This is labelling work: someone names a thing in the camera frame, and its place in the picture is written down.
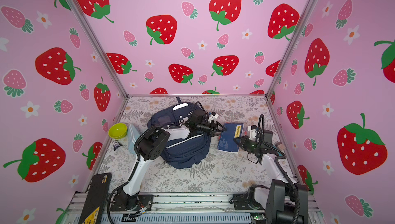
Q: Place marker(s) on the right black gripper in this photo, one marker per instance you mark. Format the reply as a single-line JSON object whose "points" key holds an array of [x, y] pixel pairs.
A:
{"points": [[245, 139]]}

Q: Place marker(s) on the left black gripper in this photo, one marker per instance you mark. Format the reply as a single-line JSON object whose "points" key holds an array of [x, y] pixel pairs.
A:
{"points": [[212, 128]]}

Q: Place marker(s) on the blue passport booklet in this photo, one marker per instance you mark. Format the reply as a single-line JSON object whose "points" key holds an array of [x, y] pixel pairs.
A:
{"points": [[226, 141]]}

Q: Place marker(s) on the navy blue student backpack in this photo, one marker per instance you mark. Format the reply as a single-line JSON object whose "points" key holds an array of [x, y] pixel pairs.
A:
{"points": [[186, 146]]}

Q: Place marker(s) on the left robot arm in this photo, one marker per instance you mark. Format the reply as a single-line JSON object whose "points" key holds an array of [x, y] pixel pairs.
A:
{"points": [[148, 148]]}

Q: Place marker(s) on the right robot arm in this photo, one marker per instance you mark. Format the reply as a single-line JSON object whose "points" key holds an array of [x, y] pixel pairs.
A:
{"points": [[285, 201]]}

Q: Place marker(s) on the green lid clear jar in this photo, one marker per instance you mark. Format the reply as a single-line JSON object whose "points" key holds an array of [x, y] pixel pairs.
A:
{"points": [[118, 131]]}

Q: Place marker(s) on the small dark snack packet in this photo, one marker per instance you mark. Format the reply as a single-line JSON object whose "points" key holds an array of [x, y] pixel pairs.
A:
{"points": [[116, 145]]}

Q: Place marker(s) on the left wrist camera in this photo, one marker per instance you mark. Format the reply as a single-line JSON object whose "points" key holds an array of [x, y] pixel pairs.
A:
{"points": [[212, 117]]}

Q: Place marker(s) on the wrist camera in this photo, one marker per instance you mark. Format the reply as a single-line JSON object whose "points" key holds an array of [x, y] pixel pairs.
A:
{"points": [[212, 117], [252, 132]]}

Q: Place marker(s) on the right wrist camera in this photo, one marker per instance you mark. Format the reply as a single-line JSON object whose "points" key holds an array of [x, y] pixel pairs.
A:
{"points": [[252, 132]]}

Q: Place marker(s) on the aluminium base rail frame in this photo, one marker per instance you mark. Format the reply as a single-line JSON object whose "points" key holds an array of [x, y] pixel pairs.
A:
{"points": [[189, 208]]}

